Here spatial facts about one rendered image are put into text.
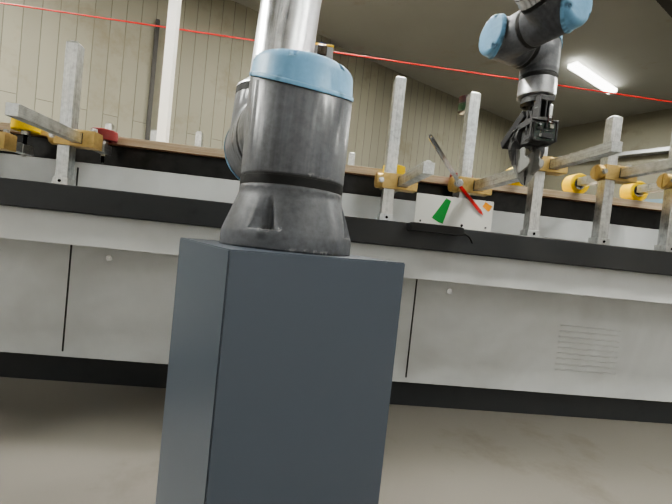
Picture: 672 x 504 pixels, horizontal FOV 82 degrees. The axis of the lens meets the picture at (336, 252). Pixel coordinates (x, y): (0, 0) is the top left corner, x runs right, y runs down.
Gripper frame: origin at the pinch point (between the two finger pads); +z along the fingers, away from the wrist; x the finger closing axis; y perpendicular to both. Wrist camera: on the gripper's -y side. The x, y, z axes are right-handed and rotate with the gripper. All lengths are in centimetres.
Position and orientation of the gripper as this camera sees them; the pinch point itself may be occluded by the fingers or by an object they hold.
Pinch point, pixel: (522, 180)
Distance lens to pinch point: 113.5
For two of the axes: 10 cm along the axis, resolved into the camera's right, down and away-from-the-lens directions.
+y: 0.8, 0.2, -10.0
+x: 9.9, 1.0, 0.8
